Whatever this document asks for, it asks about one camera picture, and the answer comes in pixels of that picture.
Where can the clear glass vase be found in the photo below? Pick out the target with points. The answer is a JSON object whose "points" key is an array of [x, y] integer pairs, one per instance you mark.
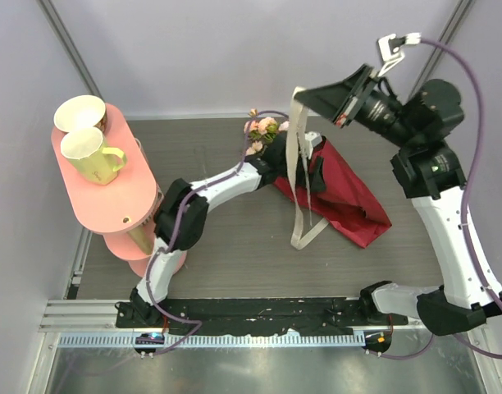
{"points": [[201, 156]]}

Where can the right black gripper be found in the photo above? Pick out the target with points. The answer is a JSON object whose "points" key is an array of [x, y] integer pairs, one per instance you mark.
{"points": [[335, 101]]}

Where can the yellow green mug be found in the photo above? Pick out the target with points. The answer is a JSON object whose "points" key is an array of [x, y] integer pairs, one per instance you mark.
{"points": [[88, 151]]}

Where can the pink tiered shelf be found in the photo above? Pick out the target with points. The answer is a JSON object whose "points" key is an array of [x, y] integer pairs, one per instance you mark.
{"points": [[126, 204]]}

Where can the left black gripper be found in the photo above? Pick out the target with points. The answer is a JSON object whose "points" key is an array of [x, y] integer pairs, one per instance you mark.
{"points": [[316, 179]]}

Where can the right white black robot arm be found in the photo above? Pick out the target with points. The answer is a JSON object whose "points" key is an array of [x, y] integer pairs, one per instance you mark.
{"points": [[431, 176]]}

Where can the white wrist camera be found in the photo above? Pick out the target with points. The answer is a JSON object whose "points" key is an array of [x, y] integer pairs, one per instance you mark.
{"points": [[391, 52], [311, 140]]}

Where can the pink flower bouquet red wrap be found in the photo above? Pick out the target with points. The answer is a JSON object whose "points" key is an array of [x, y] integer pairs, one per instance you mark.
{"points": [[347, 204]]}

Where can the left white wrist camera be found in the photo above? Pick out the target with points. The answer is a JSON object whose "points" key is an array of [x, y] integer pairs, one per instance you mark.
{"points": [[311, 140]]}

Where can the cream ribbon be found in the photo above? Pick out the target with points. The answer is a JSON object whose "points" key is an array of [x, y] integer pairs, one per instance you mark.
{"points": [[296, 151]]}

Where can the white slotted cable duct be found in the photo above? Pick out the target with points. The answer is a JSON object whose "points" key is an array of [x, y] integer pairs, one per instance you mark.
{"points": [[140, 340]]}

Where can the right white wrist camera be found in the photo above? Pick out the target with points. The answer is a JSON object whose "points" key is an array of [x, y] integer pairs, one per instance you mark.
{"points": [[391, 52]]}

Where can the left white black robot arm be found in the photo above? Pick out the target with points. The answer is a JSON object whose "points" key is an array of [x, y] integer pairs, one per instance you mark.
{"points": [[180, 218]]}

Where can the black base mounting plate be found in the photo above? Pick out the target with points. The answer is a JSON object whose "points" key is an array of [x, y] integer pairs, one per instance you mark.
{"points": [[263, 317]]}

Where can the white bowl mug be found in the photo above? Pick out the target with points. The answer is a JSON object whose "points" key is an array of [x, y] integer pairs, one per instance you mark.
{"points": [[80, 112]]}

